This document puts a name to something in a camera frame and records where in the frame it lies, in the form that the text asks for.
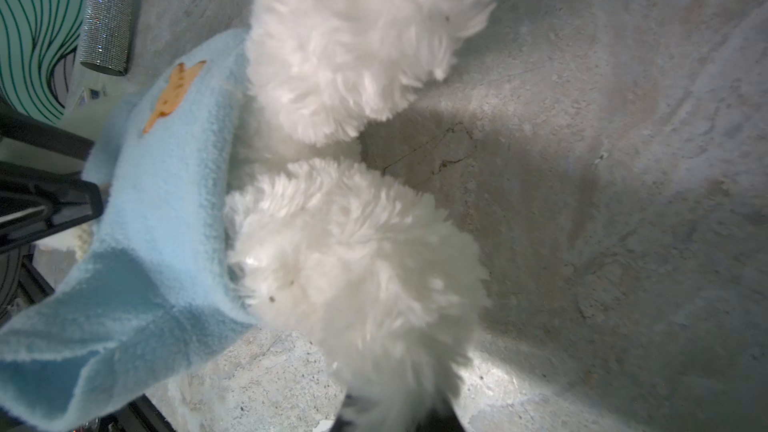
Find small card on table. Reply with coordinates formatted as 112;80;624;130
76;88;105;107

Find clear tube with beads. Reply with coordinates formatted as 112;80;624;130
79;0;138;77

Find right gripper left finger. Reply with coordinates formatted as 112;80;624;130
329;395;366;432

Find white teddy bear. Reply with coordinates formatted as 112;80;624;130
224;0;497;431

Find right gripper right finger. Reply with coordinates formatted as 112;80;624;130
416;400;465;432

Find light blue teddy hoodie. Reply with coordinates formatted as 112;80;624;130
1;29;253;431

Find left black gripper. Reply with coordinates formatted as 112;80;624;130
0;101;104;319

